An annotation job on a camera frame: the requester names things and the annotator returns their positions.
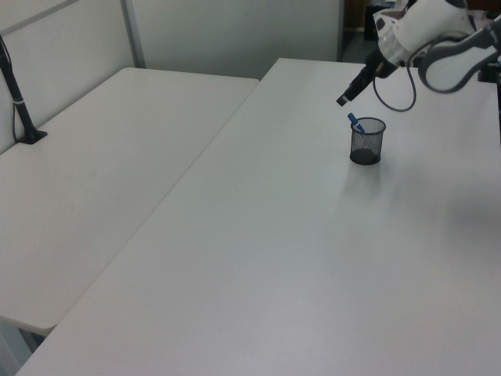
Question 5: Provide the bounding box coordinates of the white side table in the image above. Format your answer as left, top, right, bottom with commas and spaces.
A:
0, 67, 261, 336

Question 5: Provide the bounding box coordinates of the black pole with base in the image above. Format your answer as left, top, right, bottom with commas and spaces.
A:
0, 34, 49, 146

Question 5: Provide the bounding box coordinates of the black mesh pen cup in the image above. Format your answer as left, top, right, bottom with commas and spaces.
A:
348, 116, 387, 165

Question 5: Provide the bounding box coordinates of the blue and white marker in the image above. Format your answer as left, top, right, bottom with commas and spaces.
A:
347, 112, 366, 133

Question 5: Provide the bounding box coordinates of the brown background cabinet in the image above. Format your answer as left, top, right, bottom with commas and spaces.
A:
343, 0, 379, 41

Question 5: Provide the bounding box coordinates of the black camera pole clamp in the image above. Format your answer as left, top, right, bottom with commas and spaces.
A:
476, 54, 501, 84

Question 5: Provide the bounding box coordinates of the thin black pole cable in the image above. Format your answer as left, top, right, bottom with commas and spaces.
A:
0, 37, 20, 143

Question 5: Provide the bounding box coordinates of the dark gripper cable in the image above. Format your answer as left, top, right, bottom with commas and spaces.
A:
371, 64, 417, 114

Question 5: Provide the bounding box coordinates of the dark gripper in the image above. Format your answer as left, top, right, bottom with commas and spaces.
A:
335, 48, 397, 107

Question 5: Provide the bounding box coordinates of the grey metal partition post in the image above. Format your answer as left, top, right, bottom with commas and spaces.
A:
119, 0, 147, 68

